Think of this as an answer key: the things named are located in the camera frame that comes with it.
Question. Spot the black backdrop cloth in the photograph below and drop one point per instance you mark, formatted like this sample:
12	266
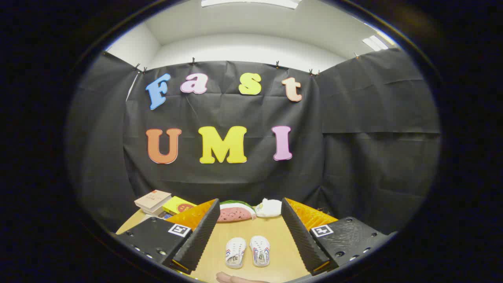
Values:
235	181

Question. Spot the white shoe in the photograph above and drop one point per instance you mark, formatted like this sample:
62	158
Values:
235	247
259	245

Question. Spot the white plush toy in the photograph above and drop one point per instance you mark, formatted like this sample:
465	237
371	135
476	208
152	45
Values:
269	208

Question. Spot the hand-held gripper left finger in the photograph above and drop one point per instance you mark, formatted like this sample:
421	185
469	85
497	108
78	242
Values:
200	239

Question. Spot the watermelon slice plush toy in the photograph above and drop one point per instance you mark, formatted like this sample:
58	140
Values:
235	214

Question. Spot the grey book with dark spine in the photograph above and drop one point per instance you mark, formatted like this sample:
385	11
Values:
154	212

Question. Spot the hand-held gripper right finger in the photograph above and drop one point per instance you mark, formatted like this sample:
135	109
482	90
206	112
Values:
300	239

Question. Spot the beige book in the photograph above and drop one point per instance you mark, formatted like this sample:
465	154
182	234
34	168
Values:
152	199

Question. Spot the ceiling light panel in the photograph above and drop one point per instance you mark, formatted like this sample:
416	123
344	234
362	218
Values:
375	42
251	3

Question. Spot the yellow book with red circle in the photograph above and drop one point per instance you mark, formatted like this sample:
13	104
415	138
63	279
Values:
177	205

